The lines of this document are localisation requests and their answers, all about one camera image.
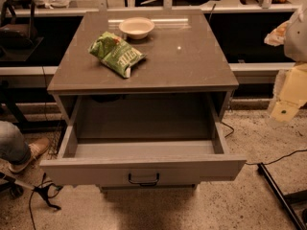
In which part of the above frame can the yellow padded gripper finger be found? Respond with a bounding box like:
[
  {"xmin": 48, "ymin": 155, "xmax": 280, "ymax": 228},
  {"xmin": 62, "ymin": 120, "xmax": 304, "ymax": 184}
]
[{"xmin": 267, "ymin": 62, "xmax": 307, "ymax": 127}]

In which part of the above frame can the grey drawer cabinet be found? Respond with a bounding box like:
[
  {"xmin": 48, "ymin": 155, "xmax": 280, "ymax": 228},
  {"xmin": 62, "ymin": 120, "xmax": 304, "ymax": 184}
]
[{"xmin": 46, "ymin": 9, "xmax": 240, "ymax": 195}]

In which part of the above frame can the white paper bowl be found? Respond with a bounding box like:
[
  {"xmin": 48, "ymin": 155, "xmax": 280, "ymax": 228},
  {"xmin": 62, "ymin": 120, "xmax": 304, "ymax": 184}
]
[{"xmin": 119, "ymin": 17, "xmax": 154, "ymax": 40}]

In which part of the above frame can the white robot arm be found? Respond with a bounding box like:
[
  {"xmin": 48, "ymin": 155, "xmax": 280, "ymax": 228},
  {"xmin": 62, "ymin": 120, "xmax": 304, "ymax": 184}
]
[{"xmin": 264, "ymin": 5, "xmax": 307, "ymax": 127}]

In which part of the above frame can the dark bag with handles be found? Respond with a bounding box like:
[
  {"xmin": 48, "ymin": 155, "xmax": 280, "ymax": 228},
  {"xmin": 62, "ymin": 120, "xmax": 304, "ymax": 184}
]
[{"xmin": 0, "ymin": 0, "xmax": 42, "ymax": 62}]

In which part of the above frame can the black metal stand leg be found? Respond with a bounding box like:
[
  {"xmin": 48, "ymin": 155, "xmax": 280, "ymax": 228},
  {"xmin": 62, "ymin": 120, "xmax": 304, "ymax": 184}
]
[{"xmin": 257, "ymin": 163, "xmax": 307, "ymax": 230}]

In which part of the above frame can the person leg in jeans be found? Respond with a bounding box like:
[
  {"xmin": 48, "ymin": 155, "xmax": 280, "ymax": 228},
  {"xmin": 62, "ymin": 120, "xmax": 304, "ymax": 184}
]
[{"xmin": 0, "ymin": 121, "xmax": 30, "ymax": 165}]

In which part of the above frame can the black floor cable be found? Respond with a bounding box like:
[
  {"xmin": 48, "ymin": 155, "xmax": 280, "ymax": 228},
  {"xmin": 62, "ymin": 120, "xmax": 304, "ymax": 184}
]
[{"xmin": 220, "ymin": 121, "xmax": 307, "ymax": 167}]

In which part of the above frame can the grey top drawer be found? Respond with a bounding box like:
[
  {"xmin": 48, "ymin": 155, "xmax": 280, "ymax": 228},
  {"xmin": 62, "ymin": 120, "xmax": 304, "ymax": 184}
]
[{"xmin": 41, "ymin": 94, "xmax": 246, "ymax": 188}]

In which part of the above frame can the green chip bag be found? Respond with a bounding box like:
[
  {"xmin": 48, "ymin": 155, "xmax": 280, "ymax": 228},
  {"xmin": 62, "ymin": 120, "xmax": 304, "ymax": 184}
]
[{"xmin": 88, "ymin": 32, "xmax": 145, "ymax": 79}]

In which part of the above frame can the black cable left floor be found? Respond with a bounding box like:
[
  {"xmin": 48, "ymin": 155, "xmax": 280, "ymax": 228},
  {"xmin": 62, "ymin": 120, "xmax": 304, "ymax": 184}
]
[{"xmin": 28, "ymin": 172, "xmax": 64, "ymax": 230}]

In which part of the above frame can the tan shoe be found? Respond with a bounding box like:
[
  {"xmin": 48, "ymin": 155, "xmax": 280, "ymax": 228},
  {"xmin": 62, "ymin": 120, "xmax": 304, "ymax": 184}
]
[{"xmin": 9, "ymin": 137, "xmax": 50, "ymax": 173}]

